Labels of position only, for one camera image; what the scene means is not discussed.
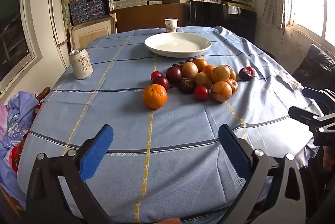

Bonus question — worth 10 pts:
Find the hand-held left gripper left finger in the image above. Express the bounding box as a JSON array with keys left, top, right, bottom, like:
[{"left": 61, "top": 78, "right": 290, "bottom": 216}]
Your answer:
[{"left": 26, "top": 124, "right": 114, "bottom": 224}]

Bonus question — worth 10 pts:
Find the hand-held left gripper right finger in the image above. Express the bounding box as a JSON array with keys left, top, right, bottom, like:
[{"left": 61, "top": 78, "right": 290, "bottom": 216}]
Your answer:
[{"left": 218, "top": 123, "right": 307, "bottom": 224}]

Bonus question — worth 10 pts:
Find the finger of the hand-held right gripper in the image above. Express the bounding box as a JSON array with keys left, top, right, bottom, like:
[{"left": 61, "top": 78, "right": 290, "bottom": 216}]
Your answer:
[
  {"left": 302, "top": 87, "right": 335, "bottom": 103},
  {"left": 288, "top": 106, "right": 335, "bottom": 133}
]

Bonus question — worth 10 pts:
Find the orange-yellow dimpled fruit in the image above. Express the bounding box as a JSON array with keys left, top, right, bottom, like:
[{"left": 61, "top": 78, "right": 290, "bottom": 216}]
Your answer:
[{"left": 211, "top": 81, "right": 233, "bottom": 103}]

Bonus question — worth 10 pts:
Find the striped orange-tan fruit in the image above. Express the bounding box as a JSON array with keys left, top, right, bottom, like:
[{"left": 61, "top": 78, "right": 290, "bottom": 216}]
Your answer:
[{"left": 227, "top": 79, "right": 238, "bottom": 94}]

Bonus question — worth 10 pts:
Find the yellow-brown round fruit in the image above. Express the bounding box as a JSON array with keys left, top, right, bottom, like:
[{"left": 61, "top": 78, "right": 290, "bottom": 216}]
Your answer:
[
  {"left": 194, "top": 72, "right": 213, "bottom": 90},
  {"left": 182, "top": 62, "right": 198, "bottom": 79},
  {"left": 211, "top": 65, "right": 231, "bottom": 83}
]

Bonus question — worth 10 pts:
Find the large orange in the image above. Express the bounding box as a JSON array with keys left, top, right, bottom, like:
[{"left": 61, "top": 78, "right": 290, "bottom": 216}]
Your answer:
[{"left": 143, "top": 84, "right": 168, "bottom": 109}]

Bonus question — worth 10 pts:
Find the bumpy mandarin orange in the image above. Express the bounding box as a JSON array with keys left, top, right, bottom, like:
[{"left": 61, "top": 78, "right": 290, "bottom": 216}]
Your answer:
[{"left": 202, "top": 65, "right": 215, "bottom": 79}]

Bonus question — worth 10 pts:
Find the smooth orange fruit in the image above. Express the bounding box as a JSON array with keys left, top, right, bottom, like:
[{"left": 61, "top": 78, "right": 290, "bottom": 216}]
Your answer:
[{"left": 194, "top": 58, "right": 208, "bottom": 73}]

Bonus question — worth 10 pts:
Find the dark purple plum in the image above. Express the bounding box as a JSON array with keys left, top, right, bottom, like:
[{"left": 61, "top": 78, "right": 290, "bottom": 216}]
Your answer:
[{"left": 166, "top": 66, "right": 183, "bottom": 84}]

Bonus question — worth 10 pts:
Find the dark red plum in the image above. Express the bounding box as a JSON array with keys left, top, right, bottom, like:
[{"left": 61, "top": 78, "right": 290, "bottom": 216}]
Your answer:
[{"left": 152, "top": 76, "right": 170, "bottom": 91}]

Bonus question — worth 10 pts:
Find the white oval plate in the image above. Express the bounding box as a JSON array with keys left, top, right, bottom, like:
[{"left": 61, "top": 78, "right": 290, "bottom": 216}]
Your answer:
[{"left": 144, "top": 32, "right": 212, "bottom": 58}]

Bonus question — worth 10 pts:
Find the black padded jacket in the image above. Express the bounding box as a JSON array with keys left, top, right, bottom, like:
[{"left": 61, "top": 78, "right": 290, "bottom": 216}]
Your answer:
[{"left": 292, "top": 44, "right": 335, "bottom": 83}]

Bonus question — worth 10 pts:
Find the blue checked tablecloth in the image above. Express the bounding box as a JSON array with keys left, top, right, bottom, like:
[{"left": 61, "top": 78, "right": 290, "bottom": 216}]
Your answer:
[{"left": 17, "top": 25, "right": 322, "bottom": 224}]

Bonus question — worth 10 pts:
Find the lavender printed cloth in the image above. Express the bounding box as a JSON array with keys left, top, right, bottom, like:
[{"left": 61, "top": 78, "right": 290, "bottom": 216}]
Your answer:
[{"left": 0, "top": 91, "right": 40, "bottom": 188}]

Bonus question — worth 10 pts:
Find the white drink can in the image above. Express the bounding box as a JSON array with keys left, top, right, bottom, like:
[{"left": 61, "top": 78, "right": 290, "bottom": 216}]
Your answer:
[{"left": 69, "top": 47, "right": 94, "bottom": 80}]

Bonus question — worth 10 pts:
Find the black glossy panel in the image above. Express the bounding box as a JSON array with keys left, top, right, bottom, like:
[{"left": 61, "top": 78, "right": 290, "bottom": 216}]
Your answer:
[{"left": 190, "top": 0, "right": 257, "bottom": 44}]

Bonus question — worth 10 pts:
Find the wooden framed panel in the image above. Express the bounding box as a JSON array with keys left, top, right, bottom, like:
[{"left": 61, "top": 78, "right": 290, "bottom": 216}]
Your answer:
[{"left": 68, "top": 13, "right": 117, "bottom": 52}]

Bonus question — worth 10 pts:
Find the white paper cup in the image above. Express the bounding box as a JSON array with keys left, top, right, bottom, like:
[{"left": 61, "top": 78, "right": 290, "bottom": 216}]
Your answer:
[{"left": 164, "top": 18, "right": 178, "bottom": 33}]

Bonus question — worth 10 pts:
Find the white wooden slat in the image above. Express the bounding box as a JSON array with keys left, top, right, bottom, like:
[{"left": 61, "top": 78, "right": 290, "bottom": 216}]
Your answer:
[{"left": 48, "top": 0, "right": 69, "bottom": 69}]

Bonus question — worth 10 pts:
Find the brown wooden cabinet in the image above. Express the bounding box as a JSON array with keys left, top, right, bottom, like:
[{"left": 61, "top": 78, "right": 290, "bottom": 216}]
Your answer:
[{"left": 110, "top": 3, "right": 191, "bottom": 33}]

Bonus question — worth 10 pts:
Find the stack of blue floral boxes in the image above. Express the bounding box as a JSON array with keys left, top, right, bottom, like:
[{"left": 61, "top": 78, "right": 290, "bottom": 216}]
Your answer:
[{"left": 68, "top": 0, "right": 107, "bottom": 26}]

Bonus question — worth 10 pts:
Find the dark sliding window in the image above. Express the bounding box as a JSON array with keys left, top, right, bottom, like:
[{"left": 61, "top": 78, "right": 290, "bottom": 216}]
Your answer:
[{"left": 0, "top": 0, "right": 44, "bottom": 103}]

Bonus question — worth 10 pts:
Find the green marble slab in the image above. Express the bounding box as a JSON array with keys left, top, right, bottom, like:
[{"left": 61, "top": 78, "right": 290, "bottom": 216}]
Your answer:
[{"left": 60, "top": 0, "right": 72, "bottom": 31}]

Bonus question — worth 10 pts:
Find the wooden chair post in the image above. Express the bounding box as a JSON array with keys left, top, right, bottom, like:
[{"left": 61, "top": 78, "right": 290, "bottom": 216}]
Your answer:
[{"left": 35, "top": 86, "right": 51, "bottom": 103}]

